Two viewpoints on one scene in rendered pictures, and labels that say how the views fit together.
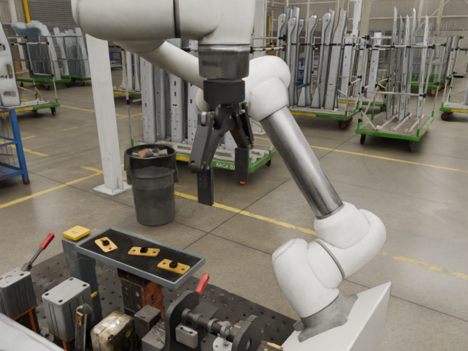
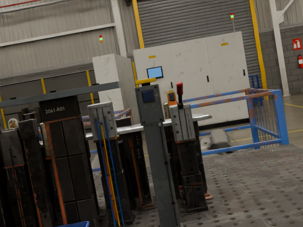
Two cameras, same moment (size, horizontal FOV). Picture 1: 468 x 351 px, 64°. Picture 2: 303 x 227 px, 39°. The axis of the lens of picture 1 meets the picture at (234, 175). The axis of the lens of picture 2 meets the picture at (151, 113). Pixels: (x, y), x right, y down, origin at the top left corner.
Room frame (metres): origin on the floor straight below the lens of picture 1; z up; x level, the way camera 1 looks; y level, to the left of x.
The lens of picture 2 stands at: (2.14, -0.14, 1.13)
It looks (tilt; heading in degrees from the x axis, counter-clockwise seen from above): 4 degrees down; 150
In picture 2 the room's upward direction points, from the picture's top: 10 degrees counter-clockwise
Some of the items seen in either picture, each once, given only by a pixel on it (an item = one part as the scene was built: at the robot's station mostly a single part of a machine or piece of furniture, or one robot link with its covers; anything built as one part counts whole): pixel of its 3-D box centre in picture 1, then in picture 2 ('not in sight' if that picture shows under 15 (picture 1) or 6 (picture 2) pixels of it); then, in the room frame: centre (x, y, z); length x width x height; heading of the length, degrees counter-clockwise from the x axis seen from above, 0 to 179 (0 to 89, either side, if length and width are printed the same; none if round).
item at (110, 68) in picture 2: not in sight; (118, 88); (-7.38, 4.63, 1.22); 2.40 x 0.54 x 2.45; 143
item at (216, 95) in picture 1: (224, 105); not in sight; (0.68, 0.02, 1.62); 0.08 x 0.07 x 0.09; 150
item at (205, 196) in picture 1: (205, 186); not in sight; (0.62, 0.05, 1.49); 0.03 x 0.01 x 0.07; 60
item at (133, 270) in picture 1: (138, 253); (57, 95); (0.93, 0.27, 1.16); 0.37 x 0.14 x 0.02; 60
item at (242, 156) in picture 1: (242, 164); not in sight; (0.74, -0.02, 1.48); 0.03 x 0.01 x 0.07; 60
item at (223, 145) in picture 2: not in sight; (227, 146); (-0.89, 2.39, 0.47); 1.20 x 0.80 x 0.95; 147
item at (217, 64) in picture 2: not in sight; (191, 75); (-5.61, 5.62, 1.22); 2.40 x 0.54 x 2.45; 57
